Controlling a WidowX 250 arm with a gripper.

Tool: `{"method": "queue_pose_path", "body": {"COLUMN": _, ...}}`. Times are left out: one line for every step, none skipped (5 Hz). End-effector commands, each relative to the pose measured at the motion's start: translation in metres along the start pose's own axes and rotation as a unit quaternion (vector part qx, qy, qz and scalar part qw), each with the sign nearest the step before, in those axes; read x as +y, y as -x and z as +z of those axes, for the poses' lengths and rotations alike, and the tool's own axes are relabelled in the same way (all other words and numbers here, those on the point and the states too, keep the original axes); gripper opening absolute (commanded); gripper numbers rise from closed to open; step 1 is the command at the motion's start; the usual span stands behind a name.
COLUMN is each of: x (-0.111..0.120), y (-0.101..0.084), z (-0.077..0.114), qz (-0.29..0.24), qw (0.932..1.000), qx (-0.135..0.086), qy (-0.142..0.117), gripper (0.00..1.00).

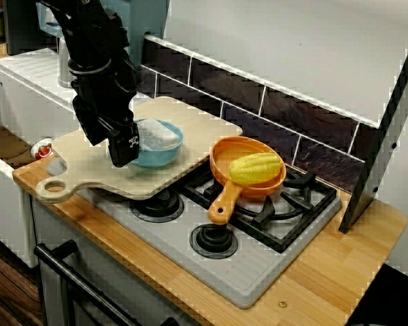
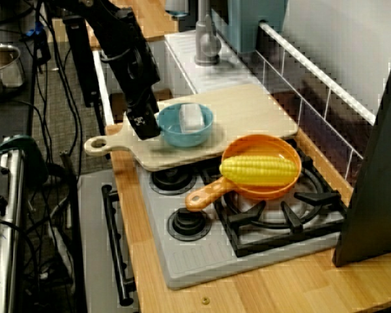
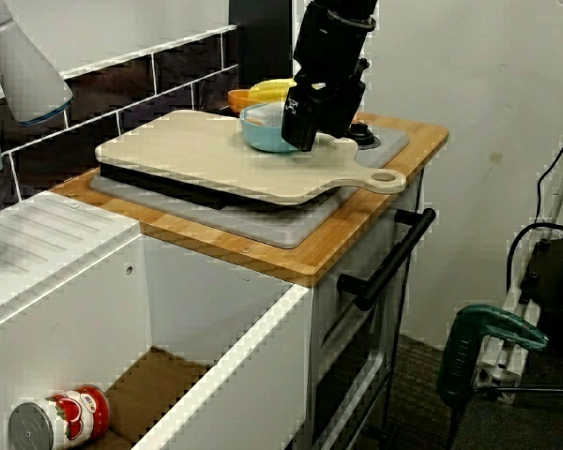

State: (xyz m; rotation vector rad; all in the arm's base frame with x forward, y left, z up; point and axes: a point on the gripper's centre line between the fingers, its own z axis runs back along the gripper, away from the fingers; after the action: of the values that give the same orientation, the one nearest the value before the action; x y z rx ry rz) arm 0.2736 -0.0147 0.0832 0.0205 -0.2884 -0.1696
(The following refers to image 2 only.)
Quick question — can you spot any aluminium extrusion frame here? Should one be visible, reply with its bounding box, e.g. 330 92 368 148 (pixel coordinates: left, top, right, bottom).
0 148 25 313

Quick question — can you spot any black upright side panel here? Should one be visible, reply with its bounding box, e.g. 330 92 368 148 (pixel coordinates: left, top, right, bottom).
332 27 391 268

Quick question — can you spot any orange toy frying pan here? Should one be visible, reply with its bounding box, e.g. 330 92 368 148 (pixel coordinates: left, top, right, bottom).
184 134 302 213

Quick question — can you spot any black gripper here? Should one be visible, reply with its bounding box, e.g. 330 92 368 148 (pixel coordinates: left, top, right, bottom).
109 42 162 141

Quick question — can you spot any black stove knob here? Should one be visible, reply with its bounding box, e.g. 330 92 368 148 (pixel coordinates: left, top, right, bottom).
167 207 212 242
149 168 196 196

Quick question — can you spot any white backsplash ledge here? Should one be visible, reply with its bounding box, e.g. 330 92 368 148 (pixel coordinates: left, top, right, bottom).
259 21 377 127

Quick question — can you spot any grey toy stove top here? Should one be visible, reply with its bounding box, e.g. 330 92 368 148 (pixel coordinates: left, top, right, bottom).
135 136 349 291

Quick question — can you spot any white toy sink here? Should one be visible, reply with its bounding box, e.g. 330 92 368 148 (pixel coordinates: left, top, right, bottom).
93 31 260 127

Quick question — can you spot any light blue plastic bowl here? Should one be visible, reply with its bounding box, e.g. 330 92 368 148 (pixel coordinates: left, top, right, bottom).
158 102 214 148

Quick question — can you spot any grey toy faucet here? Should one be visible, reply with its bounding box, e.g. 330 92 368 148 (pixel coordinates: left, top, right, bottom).
164 0 223 65

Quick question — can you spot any light wooden cutting board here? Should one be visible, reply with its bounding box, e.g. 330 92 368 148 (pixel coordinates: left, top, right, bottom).
83 83 299 173

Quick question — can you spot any black oven door handle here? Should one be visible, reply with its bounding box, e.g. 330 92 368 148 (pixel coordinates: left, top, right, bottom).
100 184 135 307

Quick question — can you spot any steel cooking pot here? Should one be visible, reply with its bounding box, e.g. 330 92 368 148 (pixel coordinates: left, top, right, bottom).
0 43 25 100

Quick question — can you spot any teal blue appliance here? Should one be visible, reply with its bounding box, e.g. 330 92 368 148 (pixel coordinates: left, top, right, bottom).
226 0 289 55

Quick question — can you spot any blue connector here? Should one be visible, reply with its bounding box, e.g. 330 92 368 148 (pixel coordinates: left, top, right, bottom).
25 21 46 37

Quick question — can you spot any black burner grate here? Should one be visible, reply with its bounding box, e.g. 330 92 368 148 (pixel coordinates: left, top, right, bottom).
211 138 349 258

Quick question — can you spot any green clamp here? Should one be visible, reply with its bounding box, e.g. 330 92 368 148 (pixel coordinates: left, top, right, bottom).
0 135 50 185

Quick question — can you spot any toy oven door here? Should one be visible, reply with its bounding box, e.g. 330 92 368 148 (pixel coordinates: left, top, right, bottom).
78 169 141 313

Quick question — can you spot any black upright post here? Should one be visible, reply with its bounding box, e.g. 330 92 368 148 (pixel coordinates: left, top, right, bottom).
62 8 102 108

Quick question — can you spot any yellow toy corn cob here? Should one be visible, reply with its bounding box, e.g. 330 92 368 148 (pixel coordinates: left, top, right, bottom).
218 155 298 188

